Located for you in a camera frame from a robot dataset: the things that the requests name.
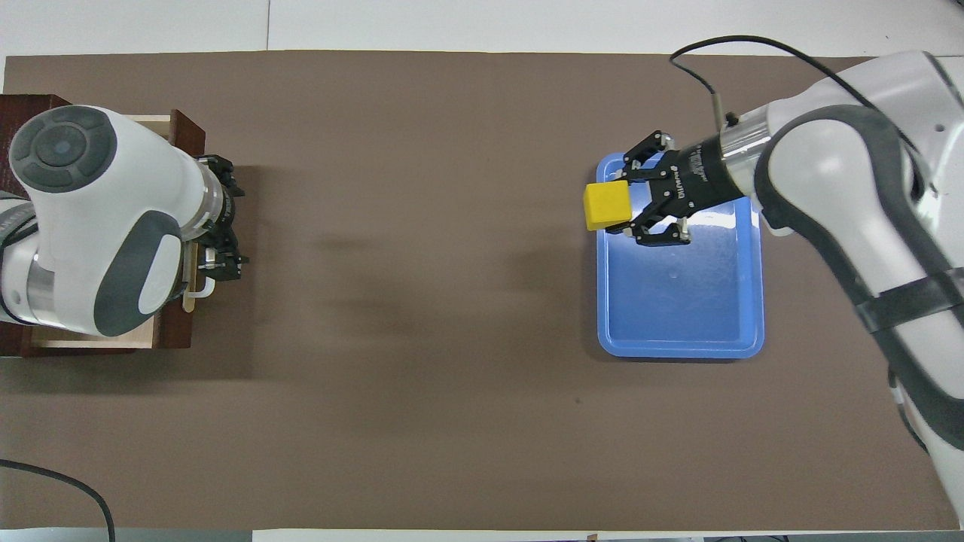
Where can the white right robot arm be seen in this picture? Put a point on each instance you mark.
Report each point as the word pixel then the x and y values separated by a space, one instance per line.
pixel 828 150

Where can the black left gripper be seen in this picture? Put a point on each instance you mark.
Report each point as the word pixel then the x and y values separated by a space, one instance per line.
pixel 224 214

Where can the blue plastic tray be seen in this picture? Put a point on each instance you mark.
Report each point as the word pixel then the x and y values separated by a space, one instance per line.
pixel 678 301

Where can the brown table mat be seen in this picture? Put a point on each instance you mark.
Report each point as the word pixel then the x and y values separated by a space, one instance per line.
pixel 376 339

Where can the dark wooden drawer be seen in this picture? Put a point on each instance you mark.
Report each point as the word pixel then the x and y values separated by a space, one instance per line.
pixel 175 331

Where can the yellow cube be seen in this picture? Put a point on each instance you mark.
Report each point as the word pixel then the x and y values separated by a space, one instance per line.
pixel 608 205

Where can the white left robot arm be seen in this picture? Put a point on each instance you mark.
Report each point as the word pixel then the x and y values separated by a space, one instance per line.
pixel 98 226

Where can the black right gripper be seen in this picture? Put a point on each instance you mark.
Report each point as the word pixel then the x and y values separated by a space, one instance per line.
pixel 693 181

